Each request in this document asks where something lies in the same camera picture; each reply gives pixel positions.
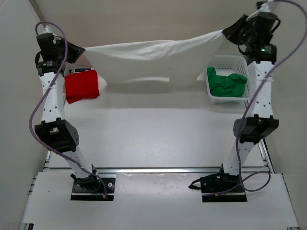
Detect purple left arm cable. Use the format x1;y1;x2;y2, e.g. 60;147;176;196
28;22;108;196

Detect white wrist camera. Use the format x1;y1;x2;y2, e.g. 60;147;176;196
246;0;274;21
43;25;56;36

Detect red t-shirt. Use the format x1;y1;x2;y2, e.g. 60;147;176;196
65;70;100;104

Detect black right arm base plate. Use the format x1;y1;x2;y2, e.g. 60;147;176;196
189;173;247;203

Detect white plastic laundry basket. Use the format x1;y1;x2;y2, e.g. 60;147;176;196
205;55;249;104

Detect small dark table label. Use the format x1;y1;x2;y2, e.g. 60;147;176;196
74;68;91;73

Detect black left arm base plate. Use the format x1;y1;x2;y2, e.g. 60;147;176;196
71;174;116;201

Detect white t-shirt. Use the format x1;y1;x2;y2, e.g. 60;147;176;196
84;30;225;90

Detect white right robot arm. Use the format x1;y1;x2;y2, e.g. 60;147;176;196
215;12;281;192

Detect green t-shirt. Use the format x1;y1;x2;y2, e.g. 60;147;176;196
207;67;248;97

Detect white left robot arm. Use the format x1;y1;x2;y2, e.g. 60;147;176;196
34;33;101;192

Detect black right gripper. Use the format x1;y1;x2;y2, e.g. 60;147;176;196
222;16;255;47

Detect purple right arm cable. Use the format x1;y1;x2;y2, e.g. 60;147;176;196
202;0;307;197

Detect aluminium table frame rail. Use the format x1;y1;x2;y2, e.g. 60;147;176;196
258;139;275;173

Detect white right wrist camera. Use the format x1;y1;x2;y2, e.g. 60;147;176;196
246;0;274;21

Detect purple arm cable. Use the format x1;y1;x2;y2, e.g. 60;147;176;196
202;0;307;197
28;22;108;196

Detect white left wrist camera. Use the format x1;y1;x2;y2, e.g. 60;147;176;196
43;25;56;36

